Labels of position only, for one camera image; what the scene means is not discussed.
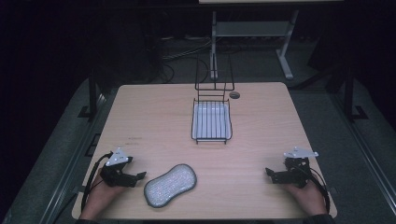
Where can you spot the person's left hand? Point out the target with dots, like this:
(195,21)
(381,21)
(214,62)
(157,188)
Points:
(104,193)

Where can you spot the person's right hand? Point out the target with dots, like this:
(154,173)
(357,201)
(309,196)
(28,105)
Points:
(306,196)

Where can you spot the black metal post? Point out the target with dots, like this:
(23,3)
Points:
(350,96)
(92,93)

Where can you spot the grey oval sponge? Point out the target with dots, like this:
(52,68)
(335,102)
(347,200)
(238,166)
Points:
(169,186)

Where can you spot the white drip tray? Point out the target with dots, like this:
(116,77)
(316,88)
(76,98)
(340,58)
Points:
(211,121)

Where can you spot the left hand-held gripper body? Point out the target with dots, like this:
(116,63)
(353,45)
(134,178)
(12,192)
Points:
(115,169)

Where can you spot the white metal table frame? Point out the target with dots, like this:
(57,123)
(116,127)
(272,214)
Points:
(253,29)

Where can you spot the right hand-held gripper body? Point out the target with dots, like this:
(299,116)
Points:
(295,174)

